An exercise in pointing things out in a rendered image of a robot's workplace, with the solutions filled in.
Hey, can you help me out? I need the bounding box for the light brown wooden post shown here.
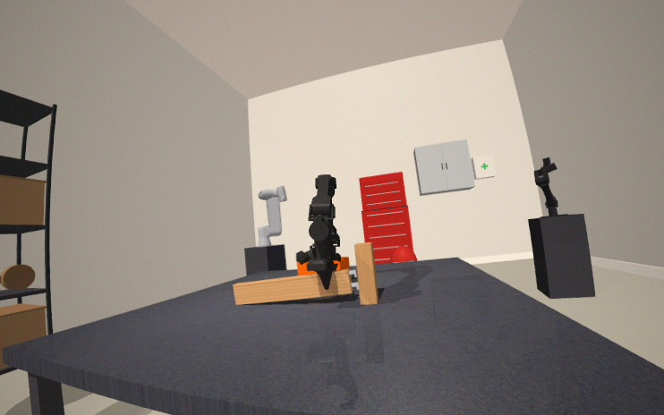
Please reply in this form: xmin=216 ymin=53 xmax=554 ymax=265
xmin=354 ymin=242 xmax=379 ymax=305

